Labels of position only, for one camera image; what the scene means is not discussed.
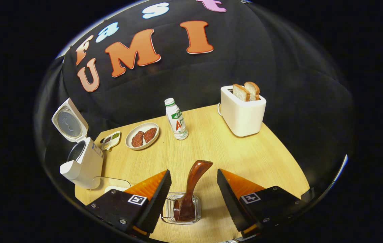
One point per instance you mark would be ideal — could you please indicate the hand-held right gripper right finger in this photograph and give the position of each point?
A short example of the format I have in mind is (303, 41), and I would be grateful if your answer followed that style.
(232, 202)

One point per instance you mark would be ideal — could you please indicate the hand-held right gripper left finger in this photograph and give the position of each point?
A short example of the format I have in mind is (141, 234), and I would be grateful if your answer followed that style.
(157, 202)

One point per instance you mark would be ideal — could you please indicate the brown wooden spoon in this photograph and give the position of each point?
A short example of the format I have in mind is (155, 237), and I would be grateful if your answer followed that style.
(193, 182)

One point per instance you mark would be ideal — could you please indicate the clear container of rice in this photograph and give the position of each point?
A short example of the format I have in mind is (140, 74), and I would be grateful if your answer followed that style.
(117, 189)

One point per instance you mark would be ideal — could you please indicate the white rice cooker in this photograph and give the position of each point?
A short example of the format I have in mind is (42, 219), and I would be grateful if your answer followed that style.
(87, 165)

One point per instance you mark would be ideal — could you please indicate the white round plate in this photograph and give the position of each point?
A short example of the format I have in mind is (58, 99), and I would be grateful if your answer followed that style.
(134, 145)

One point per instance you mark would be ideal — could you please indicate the red meat piece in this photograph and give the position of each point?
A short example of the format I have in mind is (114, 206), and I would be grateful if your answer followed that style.
(138, 139)
(150, 135)

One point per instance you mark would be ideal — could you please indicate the small white seasoning dish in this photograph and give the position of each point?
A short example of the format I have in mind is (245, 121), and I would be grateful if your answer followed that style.
(110, 141)

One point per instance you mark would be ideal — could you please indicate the white milk bottle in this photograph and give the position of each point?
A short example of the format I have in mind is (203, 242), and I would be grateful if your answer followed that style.
(178, 121)

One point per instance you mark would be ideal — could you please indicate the white toaster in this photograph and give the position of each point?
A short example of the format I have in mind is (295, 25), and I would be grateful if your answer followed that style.
(242, 116)

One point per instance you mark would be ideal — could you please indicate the black backdrop cloth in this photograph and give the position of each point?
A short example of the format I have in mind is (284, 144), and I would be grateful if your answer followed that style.
(245, 50)

